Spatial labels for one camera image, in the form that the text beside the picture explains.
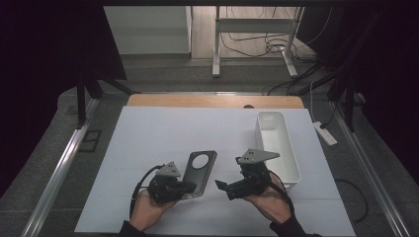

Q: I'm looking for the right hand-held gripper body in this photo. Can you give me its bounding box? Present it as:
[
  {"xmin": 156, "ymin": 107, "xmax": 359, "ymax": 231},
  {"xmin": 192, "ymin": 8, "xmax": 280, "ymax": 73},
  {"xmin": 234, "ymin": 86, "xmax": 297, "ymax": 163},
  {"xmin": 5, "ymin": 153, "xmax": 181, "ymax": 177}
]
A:
[{"xmin": 236, "ymin": 148, "xmax": 281, "ymax": 199}]

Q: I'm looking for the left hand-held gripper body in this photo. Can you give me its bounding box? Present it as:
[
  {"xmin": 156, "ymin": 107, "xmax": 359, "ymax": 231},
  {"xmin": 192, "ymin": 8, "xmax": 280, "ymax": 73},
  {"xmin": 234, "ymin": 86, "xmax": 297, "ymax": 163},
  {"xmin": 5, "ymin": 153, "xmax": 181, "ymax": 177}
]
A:
[{"xmin": 147, "ymin": 161, "xmax": 186, "ymax": 204}]

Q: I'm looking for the grey phone case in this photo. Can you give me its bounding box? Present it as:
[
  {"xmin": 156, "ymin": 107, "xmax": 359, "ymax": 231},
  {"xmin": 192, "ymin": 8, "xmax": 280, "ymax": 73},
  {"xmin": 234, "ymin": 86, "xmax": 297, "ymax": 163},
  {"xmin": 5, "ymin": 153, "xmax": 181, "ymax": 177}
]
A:
[{"xmin": 180, "ymin": 150, "xmax": 218, "ymax": 200}]

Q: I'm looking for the person's left hand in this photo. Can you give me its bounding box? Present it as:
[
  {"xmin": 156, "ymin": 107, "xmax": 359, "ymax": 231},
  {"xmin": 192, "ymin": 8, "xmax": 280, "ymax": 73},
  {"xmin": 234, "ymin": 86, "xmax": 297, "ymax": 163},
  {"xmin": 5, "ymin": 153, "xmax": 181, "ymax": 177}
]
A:
[{"xmin": 129, "ymin": 189, "xmax": 179, "ymax": 232}]

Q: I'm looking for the person's right hand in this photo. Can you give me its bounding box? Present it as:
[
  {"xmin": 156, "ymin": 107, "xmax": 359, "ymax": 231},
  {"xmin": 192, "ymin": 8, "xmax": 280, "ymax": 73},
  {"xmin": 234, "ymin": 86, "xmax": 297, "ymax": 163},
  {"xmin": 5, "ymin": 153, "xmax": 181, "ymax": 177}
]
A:
[{"xmin": 243, "ymin": 172, "xmax": 294, "ymax": 226}]

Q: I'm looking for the white plastic storage box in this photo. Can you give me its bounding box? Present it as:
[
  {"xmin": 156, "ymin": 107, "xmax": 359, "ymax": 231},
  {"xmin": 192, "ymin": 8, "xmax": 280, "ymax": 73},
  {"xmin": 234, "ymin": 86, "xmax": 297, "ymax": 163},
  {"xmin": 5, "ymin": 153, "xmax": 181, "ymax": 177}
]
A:
[{"xmin": 254, "ymin": 111, "xmax": 302, "ymax": 190}]

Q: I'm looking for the light grey table mat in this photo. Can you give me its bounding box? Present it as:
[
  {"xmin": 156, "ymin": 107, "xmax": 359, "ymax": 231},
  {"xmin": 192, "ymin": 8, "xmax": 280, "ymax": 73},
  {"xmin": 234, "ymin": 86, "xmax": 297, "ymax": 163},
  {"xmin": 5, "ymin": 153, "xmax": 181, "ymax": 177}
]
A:
[{"xmin": 74, "ymin": 106, "xmax": 357, "ymax": 237}]

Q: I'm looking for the white power strip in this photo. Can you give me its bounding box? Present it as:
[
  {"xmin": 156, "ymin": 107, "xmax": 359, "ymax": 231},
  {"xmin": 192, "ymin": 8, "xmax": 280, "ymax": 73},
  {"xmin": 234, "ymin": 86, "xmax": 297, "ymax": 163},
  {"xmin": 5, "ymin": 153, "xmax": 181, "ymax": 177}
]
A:
[{"xmin": 311, "ymin": 120, "xmax": 339, "ymax": 147}]

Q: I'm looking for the wooden table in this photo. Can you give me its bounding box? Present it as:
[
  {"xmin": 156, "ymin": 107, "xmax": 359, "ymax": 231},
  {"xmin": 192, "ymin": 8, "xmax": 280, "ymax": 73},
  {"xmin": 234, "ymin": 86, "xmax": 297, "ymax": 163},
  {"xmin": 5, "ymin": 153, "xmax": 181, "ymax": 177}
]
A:
[{"xmin": 126, "ymin": 94, "xmax": 305, "ymax": 110}]

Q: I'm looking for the black metal stand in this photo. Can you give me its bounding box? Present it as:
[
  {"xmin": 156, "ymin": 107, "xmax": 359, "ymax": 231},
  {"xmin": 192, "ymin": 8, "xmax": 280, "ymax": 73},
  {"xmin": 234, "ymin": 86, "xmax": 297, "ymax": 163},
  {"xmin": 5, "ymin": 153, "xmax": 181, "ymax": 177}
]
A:
[
  {"xmin": 327, "ymin": 9, "xmax": 386, "ymax": 132},
  {"xmin": 76, "ymin": 70, "xmax": 141, "ymax": 129}
]

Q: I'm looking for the white partition panel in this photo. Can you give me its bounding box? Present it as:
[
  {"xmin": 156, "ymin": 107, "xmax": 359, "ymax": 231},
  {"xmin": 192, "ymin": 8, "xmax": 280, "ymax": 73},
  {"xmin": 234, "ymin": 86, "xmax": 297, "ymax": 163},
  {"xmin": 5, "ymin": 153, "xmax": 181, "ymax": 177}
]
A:
[{"xmin": 103, "ymin": 6, "xmax": 193, "ymax": 55}]

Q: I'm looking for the black curtain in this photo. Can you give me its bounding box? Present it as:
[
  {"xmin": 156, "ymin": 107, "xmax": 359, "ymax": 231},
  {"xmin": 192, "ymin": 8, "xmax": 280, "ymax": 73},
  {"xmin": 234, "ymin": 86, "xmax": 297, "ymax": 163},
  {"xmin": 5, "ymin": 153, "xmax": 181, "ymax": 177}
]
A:
[
  {"xmin": 0, "ymin": 4, "xmax": 127, "ymax": 198},
  {"xmin": 304, "ymin": 6, "xmax": 419, "ymax": 186}
]

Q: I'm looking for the left hand-held gripper cable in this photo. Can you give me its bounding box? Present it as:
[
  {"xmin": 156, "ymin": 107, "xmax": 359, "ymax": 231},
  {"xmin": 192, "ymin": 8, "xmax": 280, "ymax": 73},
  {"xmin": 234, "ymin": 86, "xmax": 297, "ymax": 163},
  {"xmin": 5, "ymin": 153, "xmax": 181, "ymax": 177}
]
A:
[{"xmin": 128, "ymin": 164, "xmax": 165, "ymax": 218}]

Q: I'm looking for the hand-held gripper cable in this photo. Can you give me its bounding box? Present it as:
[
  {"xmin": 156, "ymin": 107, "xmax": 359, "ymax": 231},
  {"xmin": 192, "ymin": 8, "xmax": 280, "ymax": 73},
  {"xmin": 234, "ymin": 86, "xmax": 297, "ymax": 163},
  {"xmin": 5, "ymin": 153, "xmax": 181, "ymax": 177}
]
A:
[
  {"xmin": 128, "ymin": 164, "xmax": 165, "ymax": 218},
  {"xmin": 268, "ymin": 171, "xmax": 295, "ymax": 215}
]

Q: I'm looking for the right hand-held gripper cable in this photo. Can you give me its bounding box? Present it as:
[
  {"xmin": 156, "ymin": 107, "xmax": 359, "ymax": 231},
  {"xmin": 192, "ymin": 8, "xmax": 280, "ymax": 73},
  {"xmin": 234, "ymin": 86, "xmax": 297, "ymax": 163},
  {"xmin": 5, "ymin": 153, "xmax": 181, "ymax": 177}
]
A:
[{"xmin": 268, "ymin": 171, "xmax": 295, "ymax": 215}]

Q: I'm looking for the white power strip cable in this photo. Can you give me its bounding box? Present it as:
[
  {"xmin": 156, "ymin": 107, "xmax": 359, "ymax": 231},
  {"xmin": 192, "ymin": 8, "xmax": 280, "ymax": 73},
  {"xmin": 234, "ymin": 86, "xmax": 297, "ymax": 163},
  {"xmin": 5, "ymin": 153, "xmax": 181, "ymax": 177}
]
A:
[{"xmin": 308, "ymin": 80, "xmax": 318, "ymax": 123}]

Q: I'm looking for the black rectangular floor frame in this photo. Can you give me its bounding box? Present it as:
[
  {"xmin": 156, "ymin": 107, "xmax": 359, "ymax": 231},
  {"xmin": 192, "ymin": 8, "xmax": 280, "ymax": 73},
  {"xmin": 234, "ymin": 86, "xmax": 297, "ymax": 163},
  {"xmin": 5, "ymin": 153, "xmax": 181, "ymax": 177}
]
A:
[{"xmin": 78, "ymin": 129, "xmax": 103, "ymax": 153}]

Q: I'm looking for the black plug cable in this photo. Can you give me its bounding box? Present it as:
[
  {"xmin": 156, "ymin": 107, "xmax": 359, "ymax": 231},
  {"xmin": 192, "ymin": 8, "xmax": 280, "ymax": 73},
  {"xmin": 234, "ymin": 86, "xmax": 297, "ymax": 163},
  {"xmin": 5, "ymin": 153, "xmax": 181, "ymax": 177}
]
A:
[{"xmin": 319, "ymin": 98, "xmax": 339, "ymax": 130}]

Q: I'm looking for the aluminium frame rail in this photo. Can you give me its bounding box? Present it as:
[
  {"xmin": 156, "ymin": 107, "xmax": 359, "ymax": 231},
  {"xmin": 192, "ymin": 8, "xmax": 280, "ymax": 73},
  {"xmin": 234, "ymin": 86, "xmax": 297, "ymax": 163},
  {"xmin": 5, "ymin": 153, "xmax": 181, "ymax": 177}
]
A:
[
  {"xmin": 329, "ymin": 100, "xmax": 413, "ymax": 237},
  {"xmin": 20, "ymin": 98, "xmax": 101, "ymax": 237}
]

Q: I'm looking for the black floor cable loop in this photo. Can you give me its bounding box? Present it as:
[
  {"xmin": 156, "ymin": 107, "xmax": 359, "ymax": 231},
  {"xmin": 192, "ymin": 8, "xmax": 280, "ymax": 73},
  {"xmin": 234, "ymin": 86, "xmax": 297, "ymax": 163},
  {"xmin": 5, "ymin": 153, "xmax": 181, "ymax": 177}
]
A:
[{"xmin": 334, "ymin": 178, "xmax": 370, "ymax": 223}]

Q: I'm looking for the tangle of black floor cables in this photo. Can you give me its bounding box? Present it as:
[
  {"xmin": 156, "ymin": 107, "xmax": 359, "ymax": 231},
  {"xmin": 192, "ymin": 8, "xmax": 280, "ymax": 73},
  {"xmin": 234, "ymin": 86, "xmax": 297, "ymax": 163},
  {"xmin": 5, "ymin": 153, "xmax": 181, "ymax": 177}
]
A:
[{"xmin": 219, "ymin": 6, "xmax": 334, "ymax": 97}]

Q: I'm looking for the white desk frame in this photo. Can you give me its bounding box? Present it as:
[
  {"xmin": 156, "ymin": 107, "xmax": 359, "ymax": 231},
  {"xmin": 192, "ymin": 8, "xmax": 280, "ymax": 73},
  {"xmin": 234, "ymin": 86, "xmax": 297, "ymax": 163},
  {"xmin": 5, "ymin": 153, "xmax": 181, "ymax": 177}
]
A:
[{"xmin": 211, "ymin": 5, "xmax": 305, "ymax": 79}]

